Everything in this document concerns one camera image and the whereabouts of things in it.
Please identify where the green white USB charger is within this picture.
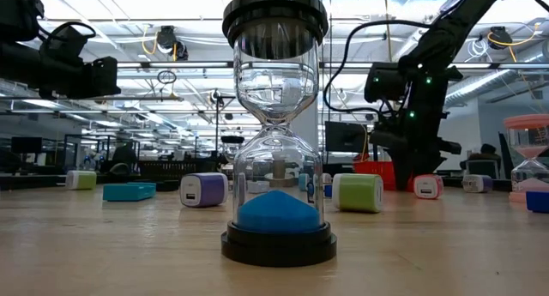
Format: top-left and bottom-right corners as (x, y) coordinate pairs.
(65, 170), (98, 191)
(332, 172), (384, 214)

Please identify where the blue digital timer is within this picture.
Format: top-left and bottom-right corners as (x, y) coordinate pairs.
(526, 190), (549, 214)

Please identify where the black tripod stand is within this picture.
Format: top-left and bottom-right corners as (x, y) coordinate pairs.
(208, 88), (225, 160)

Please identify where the pink white USB charger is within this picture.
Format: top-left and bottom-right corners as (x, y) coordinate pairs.
(413, 174), (444, 200)

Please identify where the purple white USB charger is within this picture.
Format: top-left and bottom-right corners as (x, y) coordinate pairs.
(462, 174), (494, 194)
(179, 172), (229, 208)

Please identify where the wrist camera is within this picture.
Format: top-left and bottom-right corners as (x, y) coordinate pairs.
(364, 62), (407, 104)
(40, 24), (91, 68)

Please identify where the black ceiling cable reel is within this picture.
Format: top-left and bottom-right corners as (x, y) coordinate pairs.
(488, 26), (514, 51)
(156, 25), (190, 62)

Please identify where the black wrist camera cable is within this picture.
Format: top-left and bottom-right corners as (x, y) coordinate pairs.
(323, 19), (432, 115)

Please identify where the yellow hanging cable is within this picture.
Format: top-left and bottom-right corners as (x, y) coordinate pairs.
(383, 0), (395, 64)

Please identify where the red plastic basket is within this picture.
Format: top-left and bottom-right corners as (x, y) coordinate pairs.
(353, 160), (415, 191)

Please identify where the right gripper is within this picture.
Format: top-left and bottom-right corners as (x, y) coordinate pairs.
(371, 67), (463, 191)

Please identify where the silver ventilation duct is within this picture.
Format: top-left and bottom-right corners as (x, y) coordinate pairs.
(444, 40), (549, 109)

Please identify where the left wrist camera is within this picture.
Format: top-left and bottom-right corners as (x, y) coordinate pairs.
(40, 24), (91, 68)

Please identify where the dark office chair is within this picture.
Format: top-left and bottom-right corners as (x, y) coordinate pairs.
(106, 161), (132, 177)

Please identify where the black plastic basket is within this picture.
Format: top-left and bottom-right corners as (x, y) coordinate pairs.
(139, 159), (215, 182)

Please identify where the black computer monitor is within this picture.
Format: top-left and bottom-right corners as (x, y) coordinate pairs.
(10, 136), (43, 154)
(324, 121), (368, 154)

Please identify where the teal digital timer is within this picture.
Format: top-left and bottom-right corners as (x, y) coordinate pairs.
(102, 182), (157, 202)

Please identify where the pink hourglass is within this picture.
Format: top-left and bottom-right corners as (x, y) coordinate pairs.
(504, 113), (549, 204)

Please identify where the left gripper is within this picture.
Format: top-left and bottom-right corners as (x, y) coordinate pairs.
(40, 57), (122, 100)

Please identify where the person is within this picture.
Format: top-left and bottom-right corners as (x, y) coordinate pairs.
(459, 143), (502, 164)
(112, 140), (139, 173)

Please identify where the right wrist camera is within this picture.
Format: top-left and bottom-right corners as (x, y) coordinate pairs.
(364, 62), (407, 104)

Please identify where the black hourglass blue sand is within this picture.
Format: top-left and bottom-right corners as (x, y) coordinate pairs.
(220, 0), (338, 269)

